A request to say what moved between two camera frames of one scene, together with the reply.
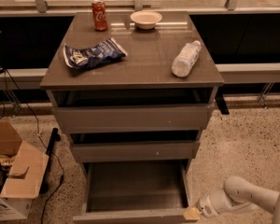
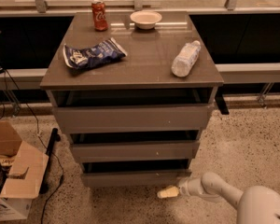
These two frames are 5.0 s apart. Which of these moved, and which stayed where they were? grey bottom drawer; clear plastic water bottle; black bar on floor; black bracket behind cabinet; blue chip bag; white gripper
Moved: grey bottom drawer; white gripper
Stayed: blue chip bag; clear plastic water bottle; black bar on floor; black bracket behind cabinet
